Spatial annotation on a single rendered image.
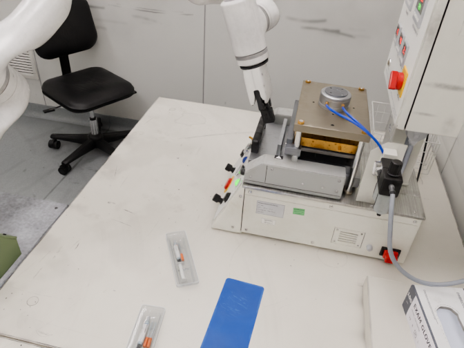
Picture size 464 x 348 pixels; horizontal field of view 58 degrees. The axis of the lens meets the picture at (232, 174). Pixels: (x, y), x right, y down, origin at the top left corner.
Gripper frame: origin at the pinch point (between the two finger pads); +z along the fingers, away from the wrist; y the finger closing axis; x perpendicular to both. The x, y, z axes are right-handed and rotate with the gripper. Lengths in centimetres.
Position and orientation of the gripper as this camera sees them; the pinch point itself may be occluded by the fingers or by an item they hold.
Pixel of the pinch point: (268, 115)
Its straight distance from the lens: 116.7
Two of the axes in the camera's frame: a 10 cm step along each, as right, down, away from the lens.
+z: 2.8, 8.2, 5.1
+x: 9.4, -1.1, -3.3
